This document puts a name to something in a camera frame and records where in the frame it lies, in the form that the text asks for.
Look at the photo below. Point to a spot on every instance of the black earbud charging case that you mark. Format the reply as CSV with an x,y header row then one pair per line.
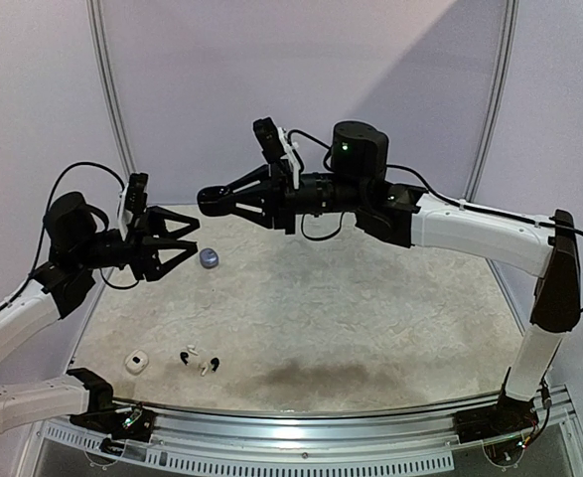
x,y
213,199

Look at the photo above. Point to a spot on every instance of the left aluminium frame post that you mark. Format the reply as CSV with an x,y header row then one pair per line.
x,y
105,72

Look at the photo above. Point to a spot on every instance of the black earbud right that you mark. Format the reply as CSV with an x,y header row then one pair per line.
x,y
214,363

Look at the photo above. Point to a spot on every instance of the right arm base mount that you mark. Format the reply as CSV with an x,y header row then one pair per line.
x,y
507,417

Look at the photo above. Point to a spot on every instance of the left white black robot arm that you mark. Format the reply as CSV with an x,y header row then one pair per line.
x,y
51,293

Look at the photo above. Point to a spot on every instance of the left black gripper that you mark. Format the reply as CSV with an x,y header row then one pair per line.
x,y
141,245

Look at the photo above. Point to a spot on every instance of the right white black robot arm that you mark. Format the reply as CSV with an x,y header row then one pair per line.
x,y
544,247

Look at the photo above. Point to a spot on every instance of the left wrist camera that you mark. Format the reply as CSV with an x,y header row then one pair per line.
x,y
132,203

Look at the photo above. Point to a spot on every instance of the aluminium front rail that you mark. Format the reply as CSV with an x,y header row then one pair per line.
x,y
417,441

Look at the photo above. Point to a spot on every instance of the aluminium frame post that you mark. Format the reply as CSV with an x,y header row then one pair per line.
x,y
495,98
105,72

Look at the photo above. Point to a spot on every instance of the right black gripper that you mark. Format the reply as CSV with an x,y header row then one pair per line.
x,y
281,200

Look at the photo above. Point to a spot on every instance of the right aluminium frame post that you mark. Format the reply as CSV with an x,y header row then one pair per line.
x,y
495,98

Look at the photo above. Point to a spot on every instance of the purple earbud charging case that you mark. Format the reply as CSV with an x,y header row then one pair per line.
x,y
208,258

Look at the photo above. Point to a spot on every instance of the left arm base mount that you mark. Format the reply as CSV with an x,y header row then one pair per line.
x,y
124,422

